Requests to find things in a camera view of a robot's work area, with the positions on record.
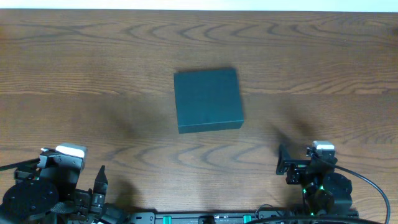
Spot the dark green lidded box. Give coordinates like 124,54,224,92
174,68,244,134

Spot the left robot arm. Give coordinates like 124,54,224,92
1,148,130,224

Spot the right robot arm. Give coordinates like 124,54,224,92
275,141,353,215

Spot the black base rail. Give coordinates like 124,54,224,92
128,207,297,224

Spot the left black cable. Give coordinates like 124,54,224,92
0,157,41,172

